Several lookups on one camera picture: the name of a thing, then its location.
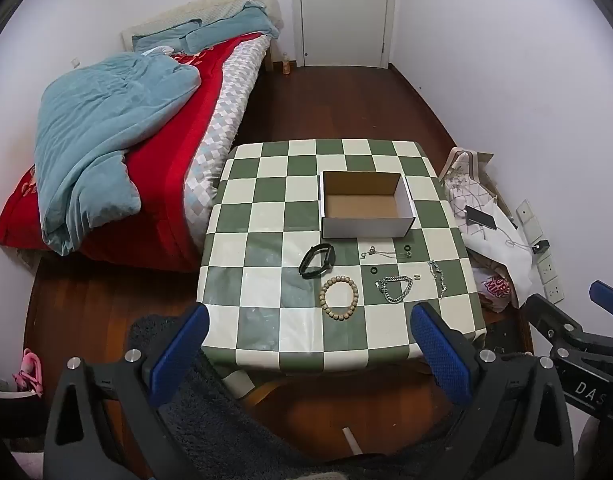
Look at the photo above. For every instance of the red print plastic bag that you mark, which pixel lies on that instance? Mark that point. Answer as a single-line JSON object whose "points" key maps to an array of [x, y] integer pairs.
{"points": [[496, 290]]}

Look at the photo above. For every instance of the small drink bottle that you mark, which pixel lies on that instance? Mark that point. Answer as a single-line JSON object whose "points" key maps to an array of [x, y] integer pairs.
{"points": [[286, 65]]}

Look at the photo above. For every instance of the large light blue duvet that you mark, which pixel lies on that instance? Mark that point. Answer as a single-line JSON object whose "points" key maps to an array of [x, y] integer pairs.
{"points": [[96, 125]]}

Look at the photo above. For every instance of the patterned paper bag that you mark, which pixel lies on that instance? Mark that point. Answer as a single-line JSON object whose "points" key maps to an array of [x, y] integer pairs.
{"points": [[469, 170]]}

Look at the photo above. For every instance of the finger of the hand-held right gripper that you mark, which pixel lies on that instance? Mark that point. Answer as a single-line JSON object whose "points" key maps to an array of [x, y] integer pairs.
{"points": [[551, 317], [608, 295]]}

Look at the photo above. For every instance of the black wristband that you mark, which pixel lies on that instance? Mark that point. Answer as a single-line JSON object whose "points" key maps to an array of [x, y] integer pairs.
{"points": [[303, 266]]}

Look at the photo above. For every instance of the green white checkered tablecloth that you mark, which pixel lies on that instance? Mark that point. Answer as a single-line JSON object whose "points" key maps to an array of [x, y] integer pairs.
{"points": [[266, 240]]}

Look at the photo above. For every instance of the grey diamond pattern mattress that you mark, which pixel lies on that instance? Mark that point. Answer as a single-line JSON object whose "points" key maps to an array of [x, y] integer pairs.
{"points": [[226, 110]]}

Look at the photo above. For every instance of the small white stick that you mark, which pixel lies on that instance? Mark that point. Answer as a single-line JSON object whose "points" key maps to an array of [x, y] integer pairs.
{"points": [[351, 441]]}

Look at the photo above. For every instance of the black smartphone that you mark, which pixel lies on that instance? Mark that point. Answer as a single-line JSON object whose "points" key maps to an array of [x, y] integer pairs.
{"points": [[481, 217]]}

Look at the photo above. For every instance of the pink shoes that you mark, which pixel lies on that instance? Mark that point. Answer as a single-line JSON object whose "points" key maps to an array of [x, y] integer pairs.
{"points": [[29, 367]]}

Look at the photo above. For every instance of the white cardboard box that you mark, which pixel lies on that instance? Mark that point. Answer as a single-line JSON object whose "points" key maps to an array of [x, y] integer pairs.
{"points": [[366, 227]]}

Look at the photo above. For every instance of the folded light blue blanket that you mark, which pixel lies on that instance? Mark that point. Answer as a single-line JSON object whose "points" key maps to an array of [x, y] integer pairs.
{"points": [[259, 17]]}

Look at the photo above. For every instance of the black charger plug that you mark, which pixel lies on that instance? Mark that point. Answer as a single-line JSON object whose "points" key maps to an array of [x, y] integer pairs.
{"points": [[540, 246]]}

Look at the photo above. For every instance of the white door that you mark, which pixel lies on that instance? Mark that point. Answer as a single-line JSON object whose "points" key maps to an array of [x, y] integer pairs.
{"points": [[344, 10]]}

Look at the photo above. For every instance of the red blanket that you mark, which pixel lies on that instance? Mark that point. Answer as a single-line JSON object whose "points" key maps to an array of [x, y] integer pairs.
{"points": [[156, 160]]}

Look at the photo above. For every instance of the light blue pillow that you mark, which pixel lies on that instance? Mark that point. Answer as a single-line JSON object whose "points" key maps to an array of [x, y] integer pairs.
{"points": [[221, 30], [161, 36]]}

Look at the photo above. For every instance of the beige headboard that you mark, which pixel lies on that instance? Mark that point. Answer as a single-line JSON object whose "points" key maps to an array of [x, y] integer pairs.
{"points": [[186, 7]]}

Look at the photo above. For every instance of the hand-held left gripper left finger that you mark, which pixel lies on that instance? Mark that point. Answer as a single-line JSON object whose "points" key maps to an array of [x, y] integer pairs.
{"points": [[184, 345]]}

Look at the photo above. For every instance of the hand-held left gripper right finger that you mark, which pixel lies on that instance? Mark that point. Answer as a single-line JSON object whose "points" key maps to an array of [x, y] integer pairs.
{"points": [[436, 340]]}

